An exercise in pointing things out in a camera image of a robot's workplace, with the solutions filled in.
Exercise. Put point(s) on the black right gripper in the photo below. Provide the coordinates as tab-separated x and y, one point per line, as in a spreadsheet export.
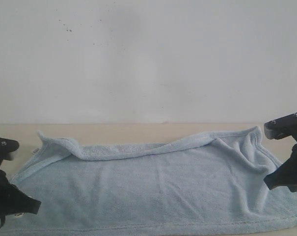
285	175

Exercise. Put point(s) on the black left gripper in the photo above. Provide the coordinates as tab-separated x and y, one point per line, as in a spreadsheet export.
14	201

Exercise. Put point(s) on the light blue terry towel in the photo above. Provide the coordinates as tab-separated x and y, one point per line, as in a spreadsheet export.
210	183

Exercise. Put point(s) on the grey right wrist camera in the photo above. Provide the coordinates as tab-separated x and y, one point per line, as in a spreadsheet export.
281	127

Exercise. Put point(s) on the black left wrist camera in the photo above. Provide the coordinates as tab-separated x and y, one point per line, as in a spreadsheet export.
8	149

